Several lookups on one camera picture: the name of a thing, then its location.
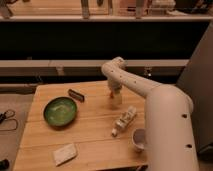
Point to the wooden table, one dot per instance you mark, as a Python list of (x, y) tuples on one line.
[(90, 132)]

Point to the white ceramic cup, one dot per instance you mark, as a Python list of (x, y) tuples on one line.
[(138, 140)]

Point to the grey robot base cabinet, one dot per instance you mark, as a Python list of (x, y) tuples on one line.
[(197, 81)]

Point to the green ceramic bowl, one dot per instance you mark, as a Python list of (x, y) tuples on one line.
[(60, 111)]

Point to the white sponge block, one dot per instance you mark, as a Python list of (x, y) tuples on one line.
[(64, 154)]

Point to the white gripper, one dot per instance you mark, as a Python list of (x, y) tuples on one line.
[(115, 87)]

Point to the white toy bottle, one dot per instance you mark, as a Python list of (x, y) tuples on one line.
[(124, 120)]

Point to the dark rectangular candy bar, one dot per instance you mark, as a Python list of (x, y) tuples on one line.
[(76, 95)]

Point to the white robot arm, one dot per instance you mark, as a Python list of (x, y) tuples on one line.
[(169, 134)]

